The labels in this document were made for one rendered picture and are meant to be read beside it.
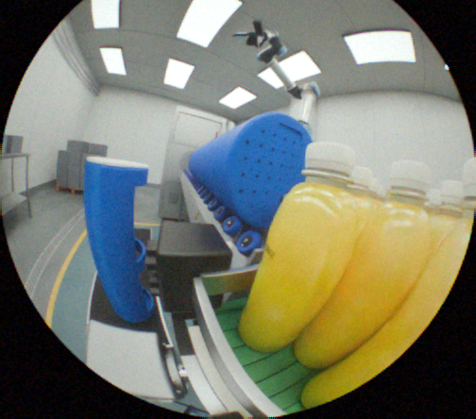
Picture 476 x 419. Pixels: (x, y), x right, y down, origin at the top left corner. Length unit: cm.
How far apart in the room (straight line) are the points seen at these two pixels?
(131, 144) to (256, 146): 530
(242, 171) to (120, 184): 42
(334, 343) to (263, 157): 29
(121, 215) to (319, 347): 58
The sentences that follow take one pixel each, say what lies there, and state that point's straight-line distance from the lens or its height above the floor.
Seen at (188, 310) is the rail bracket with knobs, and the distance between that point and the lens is 18.
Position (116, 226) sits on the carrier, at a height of 82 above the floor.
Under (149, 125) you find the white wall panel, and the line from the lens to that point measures 551.
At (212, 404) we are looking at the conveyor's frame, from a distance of 18.
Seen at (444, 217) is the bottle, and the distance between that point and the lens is 17.
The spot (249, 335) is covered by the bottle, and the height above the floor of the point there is 93.
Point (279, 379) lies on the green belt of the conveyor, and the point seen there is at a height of 90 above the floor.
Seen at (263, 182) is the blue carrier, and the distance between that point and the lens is 29.
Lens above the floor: 107
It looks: 3 degrees down
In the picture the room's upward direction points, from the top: 11 degrees clockwise
